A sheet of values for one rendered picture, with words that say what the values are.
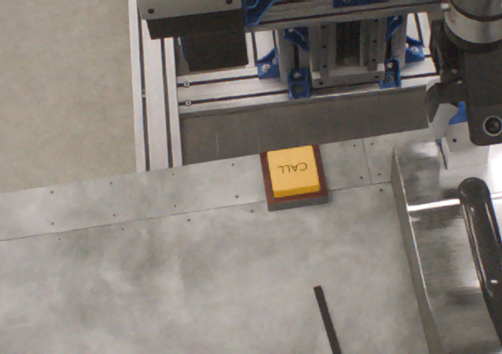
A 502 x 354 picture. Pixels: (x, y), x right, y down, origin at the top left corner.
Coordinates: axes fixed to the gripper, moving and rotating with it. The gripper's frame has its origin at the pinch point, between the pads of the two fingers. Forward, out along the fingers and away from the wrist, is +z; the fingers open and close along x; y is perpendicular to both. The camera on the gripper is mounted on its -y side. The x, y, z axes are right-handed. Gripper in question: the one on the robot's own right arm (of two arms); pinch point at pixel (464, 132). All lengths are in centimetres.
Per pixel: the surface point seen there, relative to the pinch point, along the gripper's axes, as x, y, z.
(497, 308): 0.5, -21.1, 4.4
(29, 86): 72, 82, 94
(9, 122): 77, 74, 94
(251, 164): 25.7, 7.8, 13.4
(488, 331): 2.6, -24.4, 2.3
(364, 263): 13.5, -9.0, 13.4
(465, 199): 0.9, -6.6, 4.8
